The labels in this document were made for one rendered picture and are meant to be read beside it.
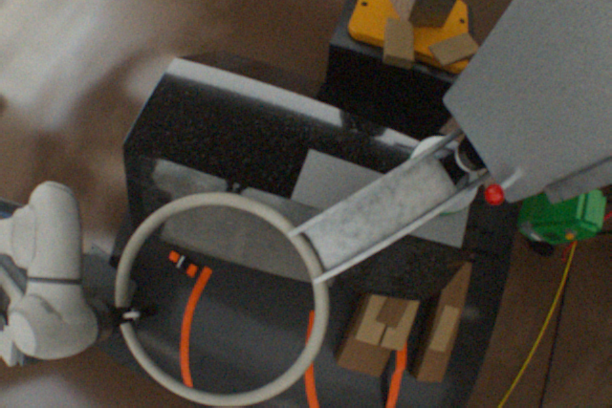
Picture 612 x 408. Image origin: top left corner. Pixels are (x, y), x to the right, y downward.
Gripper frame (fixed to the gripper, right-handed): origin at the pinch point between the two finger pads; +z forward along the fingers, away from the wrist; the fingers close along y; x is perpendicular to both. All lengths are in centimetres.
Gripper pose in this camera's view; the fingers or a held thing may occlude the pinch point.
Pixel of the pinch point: (142, 310)
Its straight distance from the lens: 81.5
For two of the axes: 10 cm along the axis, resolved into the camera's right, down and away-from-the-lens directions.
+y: 9.7, -2.1, 1.3
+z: -0.6, 3.1, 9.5
